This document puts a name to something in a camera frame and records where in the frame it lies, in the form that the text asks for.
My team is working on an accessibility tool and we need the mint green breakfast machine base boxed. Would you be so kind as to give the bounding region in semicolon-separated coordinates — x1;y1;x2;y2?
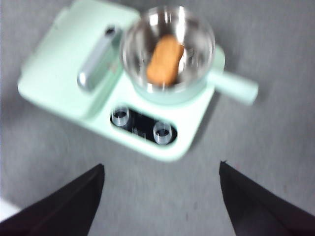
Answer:
17;0;226;163

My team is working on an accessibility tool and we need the brown potato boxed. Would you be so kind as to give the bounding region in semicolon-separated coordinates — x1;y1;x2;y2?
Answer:
147;34;185;87

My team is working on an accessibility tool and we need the mint green steamer pot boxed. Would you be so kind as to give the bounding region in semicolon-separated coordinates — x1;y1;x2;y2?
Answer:
119;6;259;106

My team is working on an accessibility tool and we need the silver control knob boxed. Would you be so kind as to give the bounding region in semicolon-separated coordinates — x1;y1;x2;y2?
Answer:
152;121;172;145
110;105;130;127

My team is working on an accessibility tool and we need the mint green chrome-handled griddle lid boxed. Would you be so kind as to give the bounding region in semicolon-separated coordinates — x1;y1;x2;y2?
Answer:
17;0;141;118

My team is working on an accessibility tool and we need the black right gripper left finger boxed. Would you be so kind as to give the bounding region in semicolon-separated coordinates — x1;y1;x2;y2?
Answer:
0;163;105;236

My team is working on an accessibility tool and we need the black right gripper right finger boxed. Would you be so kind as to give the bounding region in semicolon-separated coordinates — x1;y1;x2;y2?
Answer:
219;161;315;236

